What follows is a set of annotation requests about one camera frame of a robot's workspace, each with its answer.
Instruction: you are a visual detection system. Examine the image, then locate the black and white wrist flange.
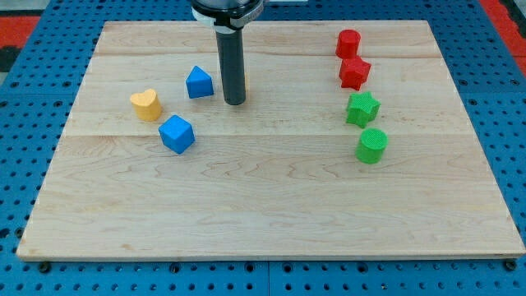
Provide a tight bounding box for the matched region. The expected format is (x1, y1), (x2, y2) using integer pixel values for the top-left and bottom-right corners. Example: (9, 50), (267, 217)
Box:
(190, 0), (264, 34)

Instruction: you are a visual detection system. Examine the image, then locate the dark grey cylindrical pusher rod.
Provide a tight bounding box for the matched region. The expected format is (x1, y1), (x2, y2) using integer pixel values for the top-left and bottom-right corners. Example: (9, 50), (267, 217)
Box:
(216, 30), (246, 105)

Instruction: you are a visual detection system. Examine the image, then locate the blue cube block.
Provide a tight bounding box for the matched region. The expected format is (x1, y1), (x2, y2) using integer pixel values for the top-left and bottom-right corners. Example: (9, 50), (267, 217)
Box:
(159, 115), (195, 155)

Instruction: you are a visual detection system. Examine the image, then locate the red star block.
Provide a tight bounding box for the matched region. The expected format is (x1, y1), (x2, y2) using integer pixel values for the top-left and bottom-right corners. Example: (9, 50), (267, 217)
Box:
(339, 56), (371, 90)

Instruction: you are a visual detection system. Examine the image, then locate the green star block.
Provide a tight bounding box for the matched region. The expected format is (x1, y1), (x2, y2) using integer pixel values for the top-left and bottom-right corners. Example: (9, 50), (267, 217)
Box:
(346, 91), (381, 128)

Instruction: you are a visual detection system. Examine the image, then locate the blue triangular prism block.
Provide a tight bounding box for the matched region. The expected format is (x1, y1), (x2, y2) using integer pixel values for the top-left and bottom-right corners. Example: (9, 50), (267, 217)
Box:
(186, 66), (215, 99)

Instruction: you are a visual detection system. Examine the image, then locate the yellow heart block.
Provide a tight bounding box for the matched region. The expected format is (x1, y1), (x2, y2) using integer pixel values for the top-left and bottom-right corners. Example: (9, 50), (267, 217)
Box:
(130, 89), (162, 122)

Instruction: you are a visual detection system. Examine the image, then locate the red cylinder block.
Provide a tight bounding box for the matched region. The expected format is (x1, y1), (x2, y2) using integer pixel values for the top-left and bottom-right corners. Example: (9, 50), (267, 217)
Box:
(335, 29), (361, 59)

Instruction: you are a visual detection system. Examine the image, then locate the light wooden board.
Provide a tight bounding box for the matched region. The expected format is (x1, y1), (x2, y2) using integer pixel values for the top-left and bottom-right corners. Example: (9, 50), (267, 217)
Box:
(17, 21), (525, 261)

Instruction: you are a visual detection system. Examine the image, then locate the green cylinder block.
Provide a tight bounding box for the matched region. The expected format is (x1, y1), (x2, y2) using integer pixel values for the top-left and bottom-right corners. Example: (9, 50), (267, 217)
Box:
(355, 128), (389, 164)

